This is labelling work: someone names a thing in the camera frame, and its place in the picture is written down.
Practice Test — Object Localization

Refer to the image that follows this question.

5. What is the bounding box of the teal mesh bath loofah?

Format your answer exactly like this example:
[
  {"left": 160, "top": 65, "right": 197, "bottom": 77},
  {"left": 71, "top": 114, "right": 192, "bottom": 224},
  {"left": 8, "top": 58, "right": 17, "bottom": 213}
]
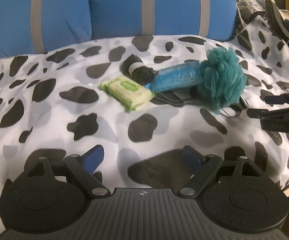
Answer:
[{"left": 197, "top": 47, "right": 247, "bottom": 112}]

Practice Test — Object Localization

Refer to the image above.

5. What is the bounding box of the green wet wipes pack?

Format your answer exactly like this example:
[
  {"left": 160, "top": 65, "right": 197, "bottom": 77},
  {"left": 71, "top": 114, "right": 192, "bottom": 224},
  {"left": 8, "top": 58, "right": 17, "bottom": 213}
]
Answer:
[{"left": 100, "top": 75, "right": 155, "bottom": 111}]

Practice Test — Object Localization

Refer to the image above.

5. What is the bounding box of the blue tissue pack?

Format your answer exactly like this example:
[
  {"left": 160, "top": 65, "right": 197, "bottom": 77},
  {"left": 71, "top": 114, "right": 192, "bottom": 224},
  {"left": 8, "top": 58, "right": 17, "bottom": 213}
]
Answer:
[{"left": 144, "top": 61, "right": 202, "bottom": 93}]

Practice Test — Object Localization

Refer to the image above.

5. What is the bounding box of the cow print blanket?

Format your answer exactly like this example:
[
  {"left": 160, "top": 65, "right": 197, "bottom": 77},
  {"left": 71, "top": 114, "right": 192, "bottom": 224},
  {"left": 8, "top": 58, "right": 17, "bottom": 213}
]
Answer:
[{"left": 0, "top": 18, "right": 289, "bottom": 234}]

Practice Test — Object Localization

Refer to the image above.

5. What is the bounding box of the black roll with white band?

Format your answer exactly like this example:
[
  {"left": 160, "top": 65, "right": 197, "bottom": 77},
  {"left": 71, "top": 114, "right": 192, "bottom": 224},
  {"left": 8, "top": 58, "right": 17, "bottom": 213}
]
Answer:
[{"left": 122, "top": 54, "right": 155, "bottom": 86}]

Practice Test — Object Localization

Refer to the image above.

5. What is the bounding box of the blue striped cushion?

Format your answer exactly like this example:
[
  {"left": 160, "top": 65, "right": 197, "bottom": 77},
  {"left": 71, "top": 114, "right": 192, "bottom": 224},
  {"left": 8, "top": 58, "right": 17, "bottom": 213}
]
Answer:
[
  {"left": 0, "top": 0, "right": 92, "bottom": 59},
  {"left": 90, "top": 0, "right": 236, "bottom": 41}
]

